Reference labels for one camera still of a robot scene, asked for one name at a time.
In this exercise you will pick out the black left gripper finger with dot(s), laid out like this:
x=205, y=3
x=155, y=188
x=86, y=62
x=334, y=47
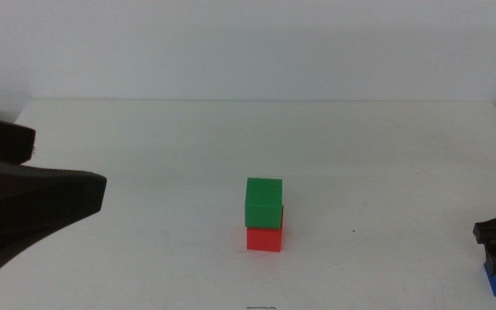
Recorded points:
x=24, y=202
x=2, y=140

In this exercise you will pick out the green cube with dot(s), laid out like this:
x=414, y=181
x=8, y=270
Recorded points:
x=264, y=202

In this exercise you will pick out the red cube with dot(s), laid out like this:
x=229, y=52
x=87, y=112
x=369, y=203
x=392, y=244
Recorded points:
x=264, y=240

